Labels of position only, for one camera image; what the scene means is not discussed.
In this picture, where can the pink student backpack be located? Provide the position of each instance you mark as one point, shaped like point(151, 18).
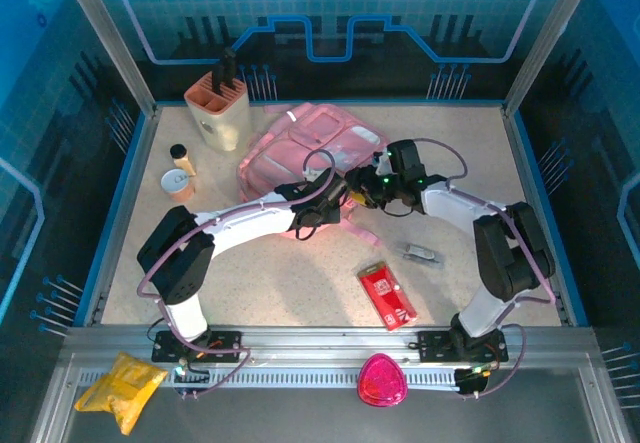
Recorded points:
point(280, 163)

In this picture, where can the small silver clip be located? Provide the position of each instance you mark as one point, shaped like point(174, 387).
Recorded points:
point(422, 254)

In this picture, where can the red package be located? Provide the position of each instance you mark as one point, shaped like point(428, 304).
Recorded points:
point(387, 295)

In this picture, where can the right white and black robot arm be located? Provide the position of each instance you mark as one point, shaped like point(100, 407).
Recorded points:
point(450, 203)

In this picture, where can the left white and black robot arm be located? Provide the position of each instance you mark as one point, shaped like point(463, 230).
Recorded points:
point(250, 218)

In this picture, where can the beige knife block orange top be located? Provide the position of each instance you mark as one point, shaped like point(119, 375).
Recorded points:
point(225, 123)

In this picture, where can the aluminium front beam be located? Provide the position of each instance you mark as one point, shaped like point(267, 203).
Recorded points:
point(325, 338)

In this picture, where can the orange can with white lid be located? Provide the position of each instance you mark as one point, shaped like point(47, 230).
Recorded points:
point(179, 188)

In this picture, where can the small bottle with black cap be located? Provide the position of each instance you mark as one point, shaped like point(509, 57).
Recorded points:
point(184, 160)

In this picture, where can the magenta coin purse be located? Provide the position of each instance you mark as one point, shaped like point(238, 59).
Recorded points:
point(382, 380)

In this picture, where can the yellow plastic pouch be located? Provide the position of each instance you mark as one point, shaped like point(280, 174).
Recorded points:
point(122, 388)

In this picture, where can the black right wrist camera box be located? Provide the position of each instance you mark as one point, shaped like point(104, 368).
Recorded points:
point(406, 158)

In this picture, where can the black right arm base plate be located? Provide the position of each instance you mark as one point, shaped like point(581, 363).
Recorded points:
point(435, 345)

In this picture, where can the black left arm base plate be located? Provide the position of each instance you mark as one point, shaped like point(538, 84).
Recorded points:
point(225, 345)

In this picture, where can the aluminium frame post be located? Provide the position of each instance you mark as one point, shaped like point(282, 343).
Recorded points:
point(545, 38)
point(107, 38)

